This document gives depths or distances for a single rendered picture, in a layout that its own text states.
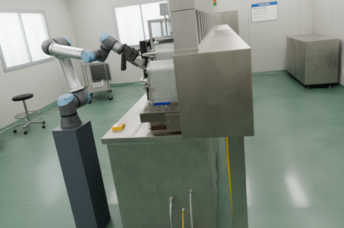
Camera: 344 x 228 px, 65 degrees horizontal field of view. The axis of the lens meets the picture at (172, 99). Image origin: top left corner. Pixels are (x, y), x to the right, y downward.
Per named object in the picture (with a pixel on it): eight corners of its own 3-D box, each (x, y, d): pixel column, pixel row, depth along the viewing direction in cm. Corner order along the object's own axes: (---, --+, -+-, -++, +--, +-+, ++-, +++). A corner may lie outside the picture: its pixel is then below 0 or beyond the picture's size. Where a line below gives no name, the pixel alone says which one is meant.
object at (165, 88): (153, 105, 187) (150, 78, 182) (188, 102, 182) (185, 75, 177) (153, 105, 186) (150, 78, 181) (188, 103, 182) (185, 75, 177)
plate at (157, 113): (147, 114, 185) (146, 105, 183) (206, 111, 177) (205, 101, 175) (140, 122, 170) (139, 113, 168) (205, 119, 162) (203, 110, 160)
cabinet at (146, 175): (178, 123, 432) (172, 70, 409) (219, 121, 420) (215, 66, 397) (127, 254, 194) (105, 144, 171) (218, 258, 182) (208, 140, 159)
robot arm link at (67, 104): (56, 115, 197) (51, 97, 194) (69, 109, 209) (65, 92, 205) (68, 115, 192) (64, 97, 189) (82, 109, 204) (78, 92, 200)
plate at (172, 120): (167, 130, 168) (165, 113, 165) (183, 130, 166) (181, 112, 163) (167, 132, 166) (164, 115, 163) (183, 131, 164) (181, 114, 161)
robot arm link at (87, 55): (31, 39, 186) (90, 48, 169) (44, 37, 196) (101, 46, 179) (33, 55, 190) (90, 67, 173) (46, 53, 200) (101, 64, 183)
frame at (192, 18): (209, 26, 381) (208, 9, 375) (215, 25, 380) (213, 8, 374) (174, 54, 91) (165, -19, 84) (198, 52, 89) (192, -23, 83)
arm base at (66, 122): (56, 129, 198) (53, 116, 195) (68, 121, 212) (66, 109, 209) (74, 129, 194) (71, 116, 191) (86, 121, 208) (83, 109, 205)
